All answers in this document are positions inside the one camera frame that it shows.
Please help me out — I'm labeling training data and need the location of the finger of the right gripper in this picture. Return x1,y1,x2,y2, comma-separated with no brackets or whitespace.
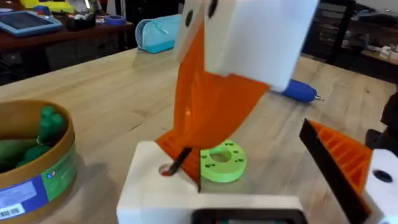
194,0,320,149
172,0,208,149

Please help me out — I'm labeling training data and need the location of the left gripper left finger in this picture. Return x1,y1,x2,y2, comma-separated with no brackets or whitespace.
116,141,200,224

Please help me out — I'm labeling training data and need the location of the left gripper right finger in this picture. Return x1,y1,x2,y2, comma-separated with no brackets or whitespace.
298,118,398,224

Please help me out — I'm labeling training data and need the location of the blue electric screwdriver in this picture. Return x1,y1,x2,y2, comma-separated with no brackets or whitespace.
280,78,325,104

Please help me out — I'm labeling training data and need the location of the teal zip bag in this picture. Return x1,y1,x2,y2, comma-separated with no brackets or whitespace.
134,14,183,55

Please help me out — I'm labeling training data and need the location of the green disc with holes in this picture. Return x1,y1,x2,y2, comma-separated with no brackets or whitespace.
198,139,248,184

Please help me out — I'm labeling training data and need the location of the black shelving unit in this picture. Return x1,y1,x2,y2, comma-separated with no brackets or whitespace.
302,0,398,83

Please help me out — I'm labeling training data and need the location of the blue tape roll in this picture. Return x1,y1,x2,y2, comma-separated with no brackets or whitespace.
103,14,127,27

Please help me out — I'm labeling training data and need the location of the brown tub of green toys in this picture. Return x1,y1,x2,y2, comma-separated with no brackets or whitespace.
0,99,78,224

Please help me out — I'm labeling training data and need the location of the black box of small items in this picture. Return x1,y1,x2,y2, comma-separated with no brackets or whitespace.
65,11,97,32

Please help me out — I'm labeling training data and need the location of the dark wooden side table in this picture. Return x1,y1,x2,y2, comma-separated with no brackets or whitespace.
0,20,135,85

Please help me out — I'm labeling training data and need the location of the yellow box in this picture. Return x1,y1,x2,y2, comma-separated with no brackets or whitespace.
19,0,76,14

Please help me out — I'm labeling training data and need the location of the blue-framed tablet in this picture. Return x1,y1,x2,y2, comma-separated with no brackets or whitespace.
0,10,63,38

